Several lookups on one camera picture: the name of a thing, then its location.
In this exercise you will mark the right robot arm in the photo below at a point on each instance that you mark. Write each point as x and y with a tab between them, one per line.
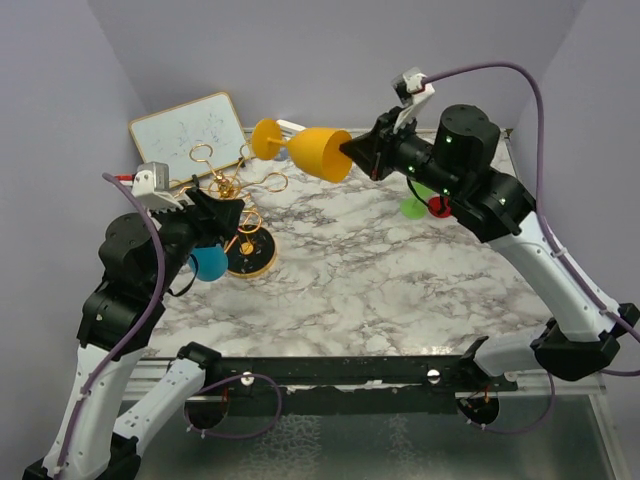
581	337

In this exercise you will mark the orange wine glass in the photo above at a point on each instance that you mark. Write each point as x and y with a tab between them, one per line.
315	151

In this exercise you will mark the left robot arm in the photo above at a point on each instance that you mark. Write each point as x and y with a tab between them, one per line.
142	253

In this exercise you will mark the blue wine glass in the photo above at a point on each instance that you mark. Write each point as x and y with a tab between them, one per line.
208	263

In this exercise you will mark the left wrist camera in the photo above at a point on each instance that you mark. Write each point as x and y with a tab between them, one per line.
150	185

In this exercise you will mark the green wine glass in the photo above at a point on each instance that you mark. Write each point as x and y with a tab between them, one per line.
412	207

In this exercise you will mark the red wine glass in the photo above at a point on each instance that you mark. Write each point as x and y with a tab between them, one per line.
438	206

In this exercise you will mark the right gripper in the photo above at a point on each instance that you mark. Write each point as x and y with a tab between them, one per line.
371	150

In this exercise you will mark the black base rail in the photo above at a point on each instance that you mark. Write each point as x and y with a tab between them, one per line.
348	385

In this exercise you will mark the gold wire glass rack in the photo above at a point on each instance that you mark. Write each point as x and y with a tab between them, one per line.
252	250

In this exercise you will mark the whiteboard with wooden frame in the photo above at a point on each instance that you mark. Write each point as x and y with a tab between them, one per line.
191	138

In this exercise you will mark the white whiteboard eraser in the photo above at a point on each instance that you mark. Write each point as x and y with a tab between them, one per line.
288	128

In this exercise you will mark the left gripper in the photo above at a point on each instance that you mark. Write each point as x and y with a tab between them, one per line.
217	219

